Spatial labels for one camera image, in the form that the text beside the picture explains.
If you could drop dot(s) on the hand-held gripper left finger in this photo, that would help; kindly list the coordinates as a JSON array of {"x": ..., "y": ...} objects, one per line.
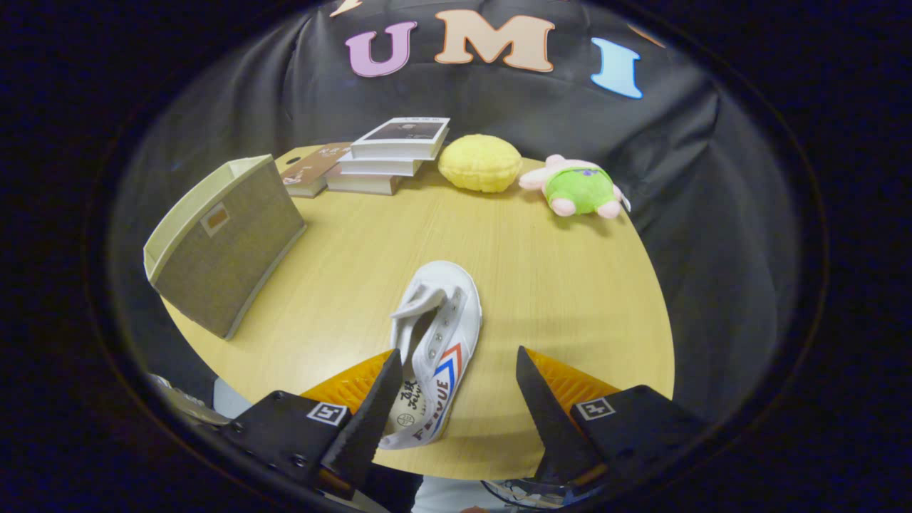
[{"x": 360, "y": 427}]

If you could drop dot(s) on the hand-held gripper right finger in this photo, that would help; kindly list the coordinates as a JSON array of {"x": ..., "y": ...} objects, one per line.
[{"x": 552, "y": 427}]

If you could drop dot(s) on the white striped canvas shoe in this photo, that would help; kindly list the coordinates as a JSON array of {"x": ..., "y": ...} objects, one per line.
[{"x": 445, "y": 320}]

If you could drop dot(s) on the beige fabric storage box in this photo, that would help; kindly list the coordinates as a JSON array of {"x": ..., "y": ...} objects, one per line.
[{"x": 228, "y": 263}]

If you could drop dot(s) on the person's light clothing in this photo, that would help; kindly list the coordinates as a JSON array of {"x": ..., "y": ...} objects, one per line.
[{"x": 445, "y": 496}]

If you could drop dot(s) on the pink and green plush toy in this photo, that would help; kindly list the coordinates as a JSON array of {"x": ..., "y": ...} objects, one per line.
[{"x": 581, "y": 189}]

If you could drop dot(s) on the thick white book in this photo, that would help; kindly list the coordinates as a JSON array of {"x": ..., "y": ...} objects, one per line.
[
  {"x": 360, "y": 184},
  {"x": 377, "y": 167}
]

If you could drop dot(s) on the black backdrop cloth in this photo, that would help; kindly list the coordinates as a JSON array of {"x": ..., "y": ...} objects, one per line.
[{"x": 712, "y": 214}]

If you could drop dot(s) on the brown cover book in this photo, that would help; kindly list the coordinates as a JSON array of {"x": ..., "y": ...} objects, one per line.
[{"x": 313, "y": 164}]

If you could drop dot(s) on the yellow round plush cushion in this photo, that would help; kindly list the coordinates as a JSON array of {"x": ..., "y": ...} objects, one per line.
[{"x": 481, "y": 164}]

